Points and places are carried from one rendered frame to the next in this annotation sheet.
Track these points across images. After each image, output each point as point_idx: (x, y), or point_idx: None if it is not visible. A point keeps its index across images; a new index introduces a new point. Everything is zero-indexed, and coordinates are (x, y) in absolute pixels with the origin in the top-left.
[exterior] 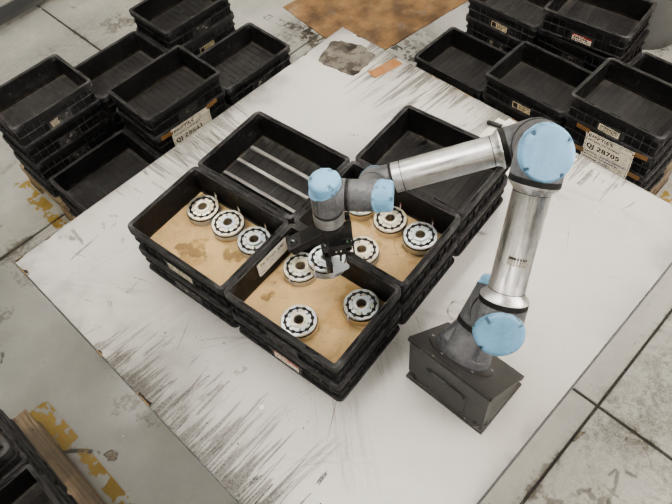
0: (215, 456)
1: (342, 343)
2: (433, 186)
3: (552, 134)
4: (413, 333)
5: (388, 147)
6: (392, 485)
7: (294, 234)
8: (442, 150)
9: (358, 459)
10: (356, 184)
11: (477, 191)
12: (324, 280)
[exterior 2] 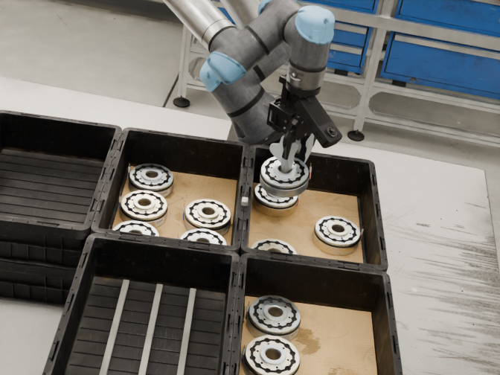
0: (489, 301)
1: (322, 204)
2: (54, 197)
3: None
4: None
5: (5, 249)
6: (382, 185)
7: (323, 132)
8: None
9: (385, 209)
10: (295, 6)
11: (41, 162)
12: None
